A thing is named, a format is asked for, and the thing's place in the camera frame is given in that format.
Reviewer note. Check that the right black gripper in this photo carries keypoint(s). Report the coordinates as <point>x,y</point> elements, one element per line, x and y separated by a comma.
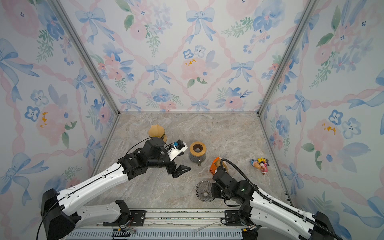
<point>214,188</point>

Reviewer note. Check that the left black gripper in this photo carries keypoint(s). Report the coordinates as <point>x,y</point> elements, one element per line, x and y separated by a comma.
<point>179,171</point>

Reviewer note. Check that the orange coffee filter pack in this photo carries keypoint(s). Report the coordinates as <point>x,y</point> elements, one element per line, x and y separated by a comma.
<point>215,165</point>

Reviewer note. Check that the brown paper coffee filter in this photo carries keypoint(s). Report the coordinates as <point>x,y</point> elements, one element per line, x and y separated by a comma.
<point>157,131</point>

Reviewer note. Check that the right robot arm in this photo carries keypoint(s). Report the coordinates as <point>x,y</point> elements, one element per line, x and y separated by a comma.
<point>257,208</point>

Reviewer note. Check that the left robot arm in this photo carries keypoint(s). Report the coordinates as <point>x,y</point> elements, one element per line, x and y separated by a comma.
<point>65,210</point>

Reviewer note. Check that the grey glass dripper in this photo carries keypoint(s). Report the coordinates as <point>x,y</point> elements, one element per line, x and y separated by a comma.
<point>204,191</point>

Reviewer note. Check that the small colourful toy figure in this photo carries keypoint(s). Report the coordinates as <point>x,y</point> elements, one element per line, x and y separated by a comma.
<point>261,164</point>

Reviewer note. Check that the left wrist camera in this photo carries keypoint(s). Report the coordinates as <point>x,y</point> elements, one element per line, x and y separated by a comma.
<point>176,149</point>

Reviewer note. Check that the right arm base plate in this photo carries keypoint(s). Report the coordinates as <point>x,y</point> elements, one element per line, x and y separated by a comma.
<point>235,218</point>

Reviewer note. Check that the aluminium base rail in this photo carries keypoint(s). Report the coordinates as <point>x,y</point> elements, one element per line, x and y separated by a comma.
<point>177,225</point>

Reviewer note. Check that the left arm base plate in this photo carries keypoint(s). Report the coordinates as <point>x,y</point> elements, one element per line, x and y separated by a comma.
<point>133,218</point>

